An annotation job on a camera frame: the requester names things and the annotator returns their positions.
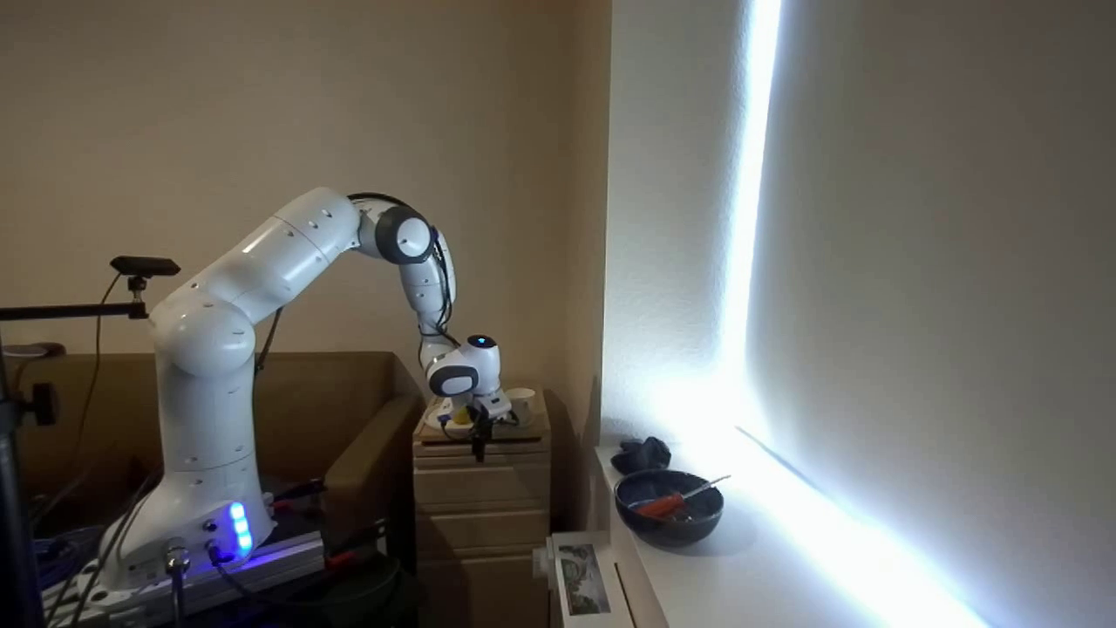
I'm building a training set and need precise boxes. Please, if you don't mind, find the dark round bowl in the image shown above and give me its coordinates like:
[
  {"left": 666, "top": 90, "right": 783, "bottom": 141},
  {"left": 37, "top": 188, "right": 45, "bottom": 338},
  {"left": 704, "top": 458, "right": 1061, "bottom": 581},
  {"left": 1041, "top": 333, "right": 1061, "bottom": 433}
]
[{"left": 611, "top": 467, "right": 727, "bottom": 553}]

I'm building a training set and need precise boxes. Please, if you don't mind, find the white wall heater unit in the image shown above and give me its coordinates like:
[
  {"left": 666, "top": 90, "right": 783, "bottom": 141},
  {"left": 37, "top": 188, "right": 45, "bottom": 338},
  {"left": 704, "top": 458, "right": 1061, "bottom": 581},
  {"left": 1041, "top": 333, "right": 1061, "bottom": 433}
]
[{"left": 531, "top": 527, "right": 676, "bottom": 628}]

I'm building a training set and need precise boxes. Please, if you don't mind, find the light wooden drawer cabinet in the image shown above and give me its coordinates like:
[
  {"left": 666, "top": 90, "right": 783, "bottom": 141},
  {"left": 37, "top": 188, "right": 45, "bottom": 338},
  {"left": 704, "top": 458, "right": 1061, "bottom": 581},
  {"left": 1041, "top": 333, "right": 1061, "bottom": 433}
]
[{"left": 407, "top": 387, "right": 559, "bottom": 628}]

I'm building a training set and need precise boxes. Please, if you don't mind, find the black camera boom rod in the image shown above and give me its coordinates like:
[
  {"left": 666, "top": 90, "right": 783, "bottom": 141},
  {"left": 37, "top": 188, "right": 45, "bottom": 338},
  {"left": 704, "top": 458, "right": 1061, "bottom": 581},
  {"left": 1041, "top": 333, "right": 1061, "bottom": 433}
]
[{"left": 0, "top": 296, "right": 154, "bottom": 326}]

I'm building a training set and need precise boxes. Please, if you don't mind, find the light wooden table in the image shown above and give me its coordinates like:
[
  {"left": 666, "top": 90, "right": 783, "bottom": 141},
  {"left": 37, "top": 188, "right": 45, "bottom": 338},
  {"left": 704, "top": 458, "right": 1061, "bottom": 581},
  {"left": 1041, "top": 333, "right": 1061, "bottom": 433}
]
[{"left": 410, "top": 441, "right": 553, "bottom": 477}]

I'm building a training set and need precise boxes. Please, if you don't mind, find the white window blind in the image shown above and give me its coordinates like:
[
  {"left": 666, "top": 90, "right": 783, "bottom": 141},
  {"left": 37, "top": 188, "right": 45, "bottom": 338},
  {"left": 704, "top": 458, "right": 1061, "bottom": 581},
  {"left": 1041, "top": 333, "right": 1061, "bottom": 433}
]
[{"left": 604, "top": 0, "right": 1116, "bottom": 628}]

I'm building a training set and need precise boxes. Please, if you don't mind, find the wooden cabinet drawer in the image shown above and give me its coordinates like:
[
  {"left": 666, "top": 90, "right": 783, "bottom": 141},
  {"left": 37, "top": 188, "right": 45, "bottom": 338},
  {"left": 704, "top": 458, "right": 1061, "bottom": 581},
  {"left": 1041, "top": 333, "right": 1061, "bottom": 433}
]
[
  {"left": 416, "top": 470, "right": 553, "bottom": 519},
  {"left": 416, "top": 512, "right": 553, "bottom": 567}
]

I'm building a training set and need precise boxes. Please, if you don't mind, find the red handled screwdriver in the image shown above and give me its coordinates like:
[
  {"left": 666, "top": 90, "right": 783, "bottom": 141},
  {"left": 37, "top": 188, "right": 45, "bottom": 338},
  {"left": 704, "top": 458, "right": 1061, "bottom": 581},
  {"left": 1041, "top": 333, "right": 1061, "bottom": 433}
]
[{"left": 632, "top": 470, "right": 734, "bottom": 524}]

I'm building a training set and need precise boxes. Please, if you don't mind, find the black and orange clamp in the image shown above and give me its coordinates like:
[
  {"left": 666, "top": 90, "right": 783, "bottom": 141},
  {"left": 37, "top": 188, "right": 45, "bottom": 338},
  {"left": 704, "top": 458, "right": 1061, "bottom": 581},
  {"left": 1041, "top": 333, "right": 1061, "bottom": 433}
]
[{"left": 324, "top": 539, "right": 390, "bottom": 575}]

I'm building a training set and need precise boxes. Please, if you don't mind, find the heater instruction label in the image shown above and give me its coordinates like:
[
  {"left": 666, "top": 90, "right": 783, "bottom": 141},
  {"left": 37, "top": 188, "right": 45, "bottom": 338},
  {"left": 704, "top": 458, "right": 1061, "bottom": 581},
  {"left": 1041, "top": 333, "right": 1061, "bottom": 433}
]
[{"left": 561, "top": 540, "right": 618, "bottom": 620}]

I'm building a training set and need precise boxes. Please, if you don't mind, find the brown leather armchair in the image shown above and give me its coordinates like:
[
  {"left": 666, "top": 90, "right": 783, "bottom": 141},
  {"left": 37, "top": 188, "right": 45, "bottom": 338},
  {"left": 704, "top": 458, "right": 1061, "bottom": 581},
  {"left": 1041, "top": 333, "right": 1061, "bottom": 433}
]
[{"left": 17, "top": 351, "right": 430, "bottom": 567}]

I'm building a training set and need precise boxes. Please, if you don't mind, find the black robot table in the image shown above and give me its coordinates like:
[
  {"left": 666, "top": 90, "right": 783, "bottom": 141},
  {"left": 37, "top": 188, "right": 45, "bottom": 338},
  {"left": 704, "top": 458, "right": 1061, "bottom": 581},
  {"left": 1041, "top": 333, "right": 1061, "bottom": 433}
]
[{"left": 30, "top": 544, "right": 425, "bottom": 628}]

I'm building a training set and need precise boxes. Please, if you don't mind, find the black camera on boom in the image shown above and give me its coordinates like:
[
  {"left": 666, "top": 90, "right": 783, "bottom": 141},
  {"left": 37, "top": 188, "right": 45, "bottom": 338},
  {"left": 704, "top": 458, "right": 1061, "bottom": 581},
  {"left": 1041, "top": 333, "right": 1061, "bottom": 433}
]
[{"left": 108, "top": 253, "right": 186, "bottom": 296}]

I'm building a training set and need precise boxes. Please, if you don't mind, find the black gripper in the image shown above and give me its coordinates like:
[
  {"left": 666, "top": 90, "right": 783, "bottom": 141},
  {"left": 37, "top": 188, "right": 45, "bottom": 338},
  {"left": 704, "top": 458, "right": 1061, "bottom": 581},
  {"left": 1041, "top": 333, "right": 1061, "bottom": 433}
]
[{"left": 430, "top": 392, "right": 524, "bottom": 467}]

